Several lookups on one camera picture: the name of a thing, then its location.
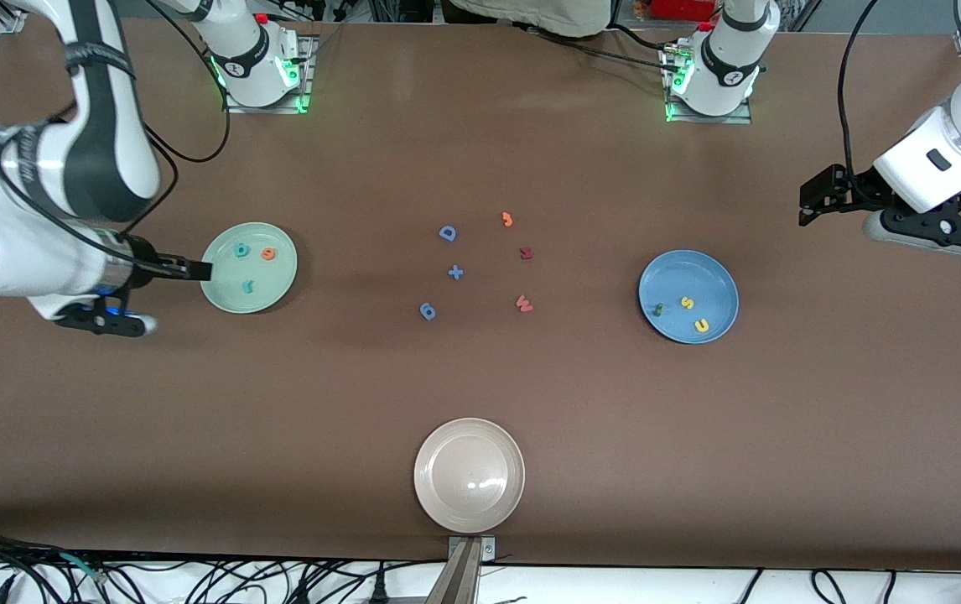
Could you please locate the mint green plate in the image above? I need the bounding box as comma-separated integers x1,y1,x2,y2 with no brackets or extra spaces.
199,221,299,315

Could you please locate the blue plate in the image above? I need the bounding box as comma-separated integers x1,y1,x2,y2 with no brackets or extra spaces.
638,249,740,345

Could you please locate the red box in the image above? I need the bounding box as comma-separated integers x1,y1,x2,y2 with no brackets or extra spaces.
651,0,718,22

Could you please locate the beige plate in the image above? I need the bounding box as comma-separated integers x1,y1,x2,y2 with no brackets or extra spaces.
413,417,526,534

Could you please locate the person in beige clothing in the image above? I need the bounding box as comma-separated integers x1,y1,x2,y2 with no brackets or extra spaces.
445,0,616,39

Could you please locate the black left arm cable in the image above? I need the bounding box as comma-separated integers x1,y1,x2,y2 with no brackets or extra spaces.
837,0,880,199

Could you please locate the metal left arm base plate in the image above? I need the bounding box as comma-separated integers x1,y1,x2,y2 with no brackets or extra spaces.
662,46,754,125

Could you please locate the black cable to arm base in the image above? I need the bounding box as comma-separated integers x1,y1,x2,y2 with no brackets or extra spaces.
527,23,683,76

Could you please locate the teal cable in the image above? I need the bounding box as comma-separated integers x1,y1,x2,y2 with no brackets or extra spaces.
60,551,106,586

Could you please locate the looped black cable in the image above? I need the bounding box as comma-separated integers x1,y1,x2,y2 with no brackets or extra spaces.
812,569,849,604

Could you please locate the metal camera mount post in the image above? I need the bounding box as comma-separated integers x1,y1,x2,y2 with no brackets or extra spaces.
426,535,496,604

